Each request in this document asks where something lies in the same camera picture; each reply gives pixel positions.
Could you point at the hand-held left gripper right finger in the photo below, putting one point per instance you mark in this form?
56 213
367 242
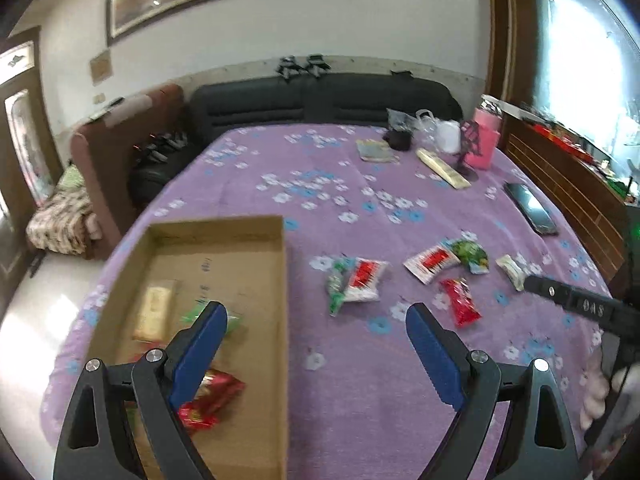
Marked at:
435 355

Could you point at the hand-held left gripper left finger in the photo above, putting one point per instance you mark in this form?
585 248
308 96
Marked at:
195 360

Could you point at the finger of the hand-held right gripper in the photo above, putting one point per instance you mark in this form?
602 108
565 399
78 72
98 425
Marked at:
565 300

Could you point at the red gold snack packet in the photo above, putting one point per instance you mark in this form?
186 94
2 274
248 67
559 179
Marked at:
220 390

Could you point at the plain green snack packet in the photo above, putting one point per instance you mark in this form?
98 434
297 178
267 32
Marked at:
234 322

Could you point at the plain red snack packet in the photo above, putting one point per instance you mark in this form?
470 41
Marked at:
460 302

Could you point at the beige snack packet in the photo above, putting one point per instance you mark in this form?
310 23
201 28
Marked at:
155 310

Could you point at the cream snack packet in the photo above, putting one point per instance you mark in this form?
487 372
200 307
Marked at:
509 267

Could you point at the red white snack packet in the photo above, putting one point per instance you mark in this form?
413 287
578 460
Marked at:
430 262
367 280

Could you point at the green leafy snack packet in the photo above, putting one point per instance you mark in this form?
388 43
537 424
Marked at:
472 255

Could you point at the shallow cardboard box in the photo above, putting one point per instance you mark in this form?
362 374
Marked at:
225 260

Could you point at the green white snack packet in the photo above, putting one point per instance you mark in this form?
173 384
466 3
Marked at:
336 290

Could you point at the person's right hand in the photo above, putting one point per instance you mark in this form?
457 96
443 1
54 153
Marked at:
595 390

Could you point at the black smartphone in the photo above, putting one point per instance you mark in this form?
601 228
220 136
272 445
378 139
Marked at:
530 207

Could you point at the wooden slatted cabinet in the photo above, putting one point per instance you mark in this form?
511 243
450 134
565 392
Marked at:
565 190

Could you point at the long yellow packet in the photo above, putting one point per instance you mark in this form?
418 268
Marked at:
442 167

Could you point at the purple floral tablecloth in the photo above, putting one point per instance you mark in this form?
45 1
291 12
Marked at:
320 200

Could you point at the brown patterned blanket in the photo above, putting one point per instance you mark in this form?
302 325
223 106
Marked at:
60 220

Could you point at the patterned pouch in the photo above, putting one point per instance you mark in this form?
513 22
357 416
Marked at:
375 151

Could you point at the black gear pile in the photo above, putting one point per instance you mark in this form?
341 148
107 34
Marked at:
160 146

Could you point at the black cup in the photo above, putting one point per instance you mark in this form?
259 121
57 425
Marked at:
397 141

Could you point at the brown armchair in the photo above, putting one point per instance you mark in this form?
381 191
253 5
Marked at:
105 160

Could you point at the bright glass window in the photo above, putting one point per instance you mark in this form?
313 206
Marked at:
585 50

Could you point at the black leather sofa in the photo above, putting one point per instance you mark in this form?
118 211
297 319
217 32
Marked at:
250 105

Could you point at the spare black gripper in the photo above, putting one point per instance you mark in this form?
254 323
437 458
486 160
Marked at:
317 65
287 68

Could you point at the wooden glass door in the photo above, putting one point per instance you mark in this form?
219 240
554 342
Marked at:
30 75

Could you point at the beige wall plaque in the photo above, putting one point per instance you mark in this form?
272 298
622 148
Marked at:
100 67

